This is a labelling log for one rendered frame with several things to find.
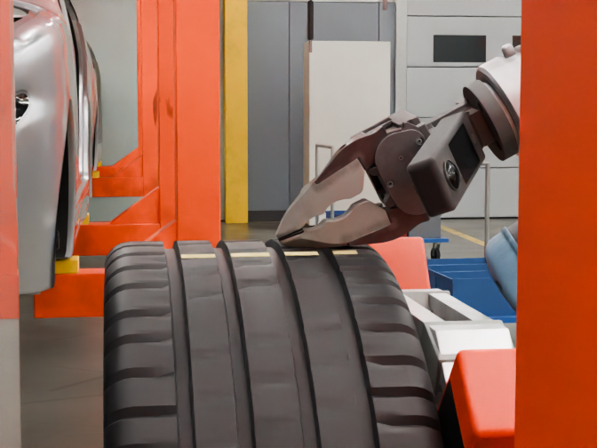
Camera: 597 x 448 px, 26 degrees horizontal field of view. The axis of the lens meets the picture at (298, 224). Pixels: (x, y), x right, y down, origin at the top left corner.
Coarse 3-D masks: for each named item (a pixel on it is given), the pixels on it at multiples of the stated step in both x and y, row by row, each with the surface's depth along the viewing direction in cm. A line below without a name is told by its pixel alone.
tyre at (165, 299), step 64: (128, 256) 103; (192, 256) 104; (256, 256) 104; (320, 256) 107; (128, 320) 94; (192, 320) 94; (256, 320) 95; (320, 320) 95; (384, 320) 96; (128, 384) 89; (192, 384) 89; (256, 384) 90; (320, 384) 90; (384, 384) 91
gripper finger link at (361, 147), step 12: (372, 132) 106; (384, 132) 106; (348, 144) 106; (360, 144) 106; (372, 144) 106; (336, 156) 106; (348, 156) 106; (360, 156) 106; (372, 156) 106; (324, 168) 106; (336, 168) 106
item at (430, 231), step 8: (320, 144) 1065; (328, 216) 1077; (336, 216) 1050; (440, 216) 1056; (424, 224) 1054; (432, 224) 1055; (440, 224) 1057; (416, 232) 1053; (424, 232) 1054; (432, 232) 1056; (440, 232) 1057; (424, 240) 1049; (432, 240) 1050; (440, 240) 1052; (448, 240) 1053; (432, 248) 1063; (432, 256) 1063; (440, 256) 1057
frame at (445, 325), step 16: (416, 304) 115; (432, 304) 120; (448, 304) 115; (464, 304) 115; (416, 320) 108; (432, 320) 106; (448, 320) 114; (464, 320) 109; (480, 320) 106; (496, 320) 105; (432, 336) 102; (448, 336) 101; (464, 336) 101; (480, 336) 102; (496, 336) 102; (432, 352) 101; (448, 352) 100; (432, 368) 101; (448, 368) 99; (432, 384) 101
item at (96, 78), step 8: (16, 16) 1125; (24, 16) 1126; (88, 48) 1165; (96, 64) 1267; (96, 72) 1268; (96, 80) 1068; (96, 88) 1034; (96, 96) 1011; (96, 104) 1006; (96, 112) 1050; (96, 120) 1057; (96, 128) 1061; (96, 136) 1065; (96, 144) 1067; (96, 152) 1069; (96, 160) 1070; (96, 168) 1070
